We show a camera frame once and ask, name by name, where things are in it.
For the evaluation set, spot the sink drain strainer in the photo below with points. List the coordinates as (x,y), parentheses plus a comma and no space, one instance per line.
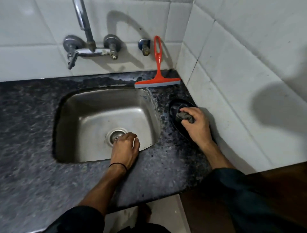
(115,135)

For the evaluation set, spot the black wrist thread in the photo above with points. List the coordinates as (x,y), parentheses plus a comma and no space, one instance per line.
(118,164)

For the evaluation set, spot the small brass wall tap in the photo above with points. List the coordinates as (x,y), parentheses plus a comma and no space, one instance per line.
(144,46)

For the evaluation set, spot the person's left hand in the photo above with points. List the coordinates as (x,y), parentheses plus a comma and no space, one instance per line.
(124,151)

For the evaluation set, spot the person's right hand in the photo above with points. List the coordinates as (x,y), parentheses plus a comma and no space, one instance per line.
(197,128)

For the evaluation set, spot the grey scrub pad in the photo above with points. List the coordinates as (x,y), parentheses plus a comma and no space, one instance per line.
(185,117)

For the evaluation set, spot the person's dark sleeve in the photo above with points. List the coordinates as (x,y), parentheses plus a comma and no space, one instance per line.
(239,204)

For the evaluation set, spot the person's foot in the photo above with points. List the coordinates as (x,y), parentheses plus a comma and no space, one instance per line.
(143,213)

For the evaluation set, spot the person's right forearm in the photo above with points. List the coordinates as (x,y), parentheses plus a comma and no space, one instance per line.
(217,157)

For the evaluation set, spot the person's left thumb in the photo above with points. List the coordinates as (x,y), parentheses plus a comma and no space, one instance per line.
(136,146)

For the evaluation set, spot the stainless steel sink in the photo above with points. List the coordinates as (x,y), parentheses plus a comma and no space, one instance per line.
(96,122)

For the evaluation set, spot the chrome wall faucet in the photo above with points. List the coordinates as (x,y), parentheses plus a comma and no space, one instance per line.
(86,40)

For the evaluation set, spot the black oval dish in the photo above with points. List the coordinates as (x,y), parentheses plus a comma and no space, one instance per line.
(177,120)

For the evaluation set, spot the person's left forearm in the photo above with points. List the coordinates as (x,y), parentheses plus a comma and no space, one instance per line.
(103,187)

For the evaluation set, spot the orange squeegee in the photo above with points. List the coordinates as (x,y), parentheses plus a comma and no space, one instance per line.
(158,72)

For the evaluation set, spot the person's right thumb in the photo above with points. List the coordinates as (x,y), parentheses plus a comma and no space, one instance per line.
(186,123)

